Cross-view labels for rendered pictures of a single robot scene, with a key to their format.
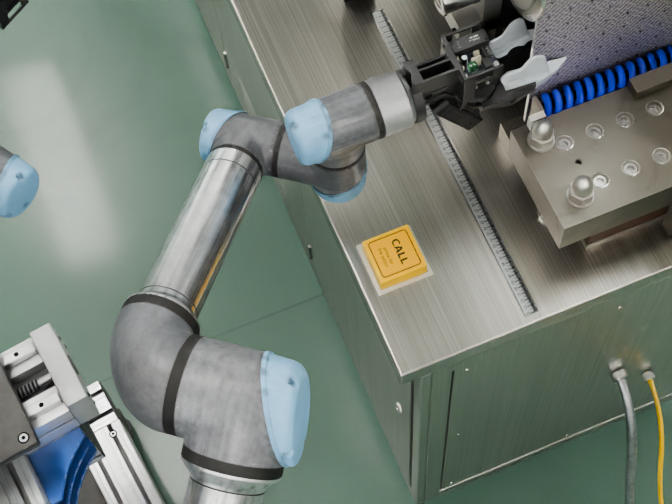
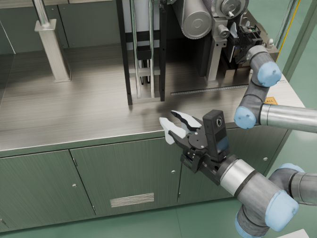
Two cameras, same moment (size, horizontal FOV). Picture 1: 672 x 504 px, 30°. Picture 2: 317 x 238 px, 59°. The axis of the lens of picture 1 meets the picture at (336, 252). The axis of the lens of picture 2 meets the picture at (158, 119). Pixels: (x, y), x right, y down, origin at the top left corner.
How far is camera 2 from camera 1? 1.53 m
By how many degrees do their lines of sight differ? 44
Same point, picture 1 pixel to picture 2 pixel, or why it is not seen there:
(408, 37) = (183, 89)
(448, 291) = (278, 96)
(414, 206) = not seen: hidden behind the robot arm
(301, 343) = (192, 221)
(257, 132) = (252, 100)
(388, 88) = (260, 47)
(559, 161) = not seen: hidden behind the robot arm
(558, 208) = (272, 51)
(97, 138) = not seen: outside the picture
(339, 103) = (266, 58)
